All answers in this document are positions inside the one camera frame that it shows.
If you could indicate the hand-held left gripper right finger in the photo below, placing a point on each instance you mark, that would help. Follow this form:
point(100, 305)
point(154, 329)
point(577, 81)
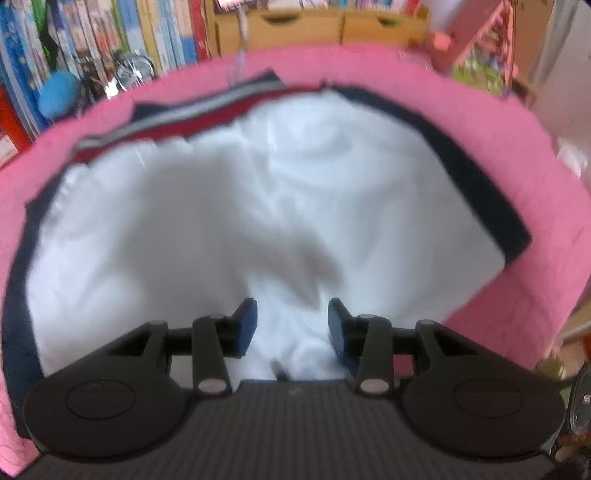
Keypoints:
point(339, 330)

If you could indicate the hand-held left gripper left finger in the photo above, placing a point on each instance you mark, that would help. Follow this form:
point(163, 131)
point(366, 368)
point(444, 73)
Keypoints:
point(247, 323)

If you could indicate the white and navy jacket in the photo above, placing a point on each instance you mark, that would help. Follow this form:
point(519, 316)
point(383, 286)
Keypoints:
point(231, 207)

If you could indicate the pink bunny-print blanket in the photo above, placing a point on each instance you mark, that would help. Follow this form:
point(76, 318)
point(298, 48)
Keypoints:
point(508, 161)

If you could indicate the crumpled white tissue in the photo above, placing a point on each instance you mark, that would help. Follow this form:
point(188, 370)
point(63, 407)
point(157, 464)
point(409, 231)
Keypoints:
point(572, 157)

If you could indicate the miniature bicycle model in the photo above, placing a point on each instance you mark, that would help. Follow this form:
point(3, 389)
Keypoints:
point(131, 69)

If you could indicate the blue pompom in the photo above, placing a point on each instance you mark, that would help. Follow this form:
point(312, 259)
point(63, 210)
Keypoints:
point(57, 92)

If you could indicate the wooden drawer organizer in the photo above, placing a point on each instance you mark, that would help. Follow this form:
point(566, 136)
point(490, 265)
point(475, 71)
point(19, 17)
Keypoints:
point(300, 27)

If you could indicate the red plastic basket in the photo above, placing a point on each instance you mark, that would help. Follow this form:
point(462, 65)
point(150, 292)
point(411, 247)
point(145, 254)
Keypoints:
point(9, 134)

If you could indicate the pink toy house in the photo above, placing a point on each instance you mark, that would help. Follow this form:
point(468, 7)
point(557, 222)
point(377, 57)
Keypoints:
point(480, 60)

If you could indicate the row of books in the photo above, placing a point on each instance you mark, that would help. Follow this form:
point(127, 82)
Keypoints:
point(92, 27)

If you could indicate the white paper sheet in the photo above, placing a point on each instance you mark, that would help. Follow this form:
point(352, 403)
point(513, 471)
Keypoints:
point(445, 14)

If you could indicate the brown cardboard box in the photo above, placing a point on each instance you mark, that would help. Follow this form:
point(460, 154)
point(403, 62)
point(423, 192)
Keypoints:
point(531, 37)

